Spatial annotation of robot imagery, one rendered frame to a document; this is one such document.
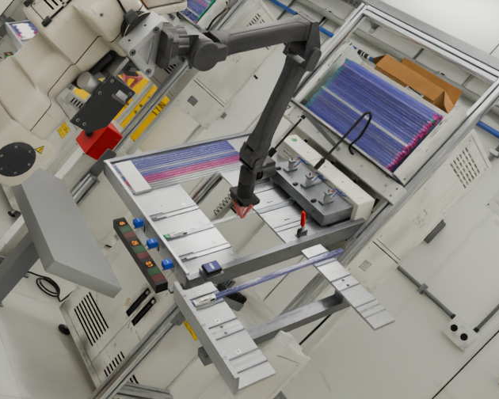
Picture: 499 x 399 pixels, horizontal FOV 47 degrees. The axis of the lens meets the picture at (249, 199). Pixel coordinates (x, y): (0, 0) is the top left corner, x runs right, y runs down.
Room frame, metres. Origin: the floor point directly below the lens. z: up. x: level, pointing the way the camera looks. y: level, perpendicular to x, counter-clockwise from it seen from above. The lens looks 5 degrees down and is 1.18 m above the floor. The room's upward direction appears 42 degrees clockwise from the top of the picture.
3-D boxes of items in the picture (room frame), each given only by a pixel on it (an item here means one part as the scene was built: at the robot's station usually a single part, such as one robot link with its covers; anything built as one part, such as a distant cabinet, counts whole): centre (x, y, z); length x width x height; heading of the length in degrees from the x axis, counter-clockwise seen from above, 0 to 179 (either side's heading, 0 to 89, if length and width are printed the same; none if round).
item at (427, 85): (2.56, -0.25, 1.82); 0.68 x 0.30 x 0.20; 50
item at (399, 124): (2.26, -0.14, 1.52); 0.51 x 0.13 x 0.27; 50
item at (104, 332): (2.39, -0.17, 0.31); 0.70 x 0.65 x 0.62; 50
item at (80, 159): (2.50, 0.68, 0.39); 0.24 x 0.24 x 0.78; 50
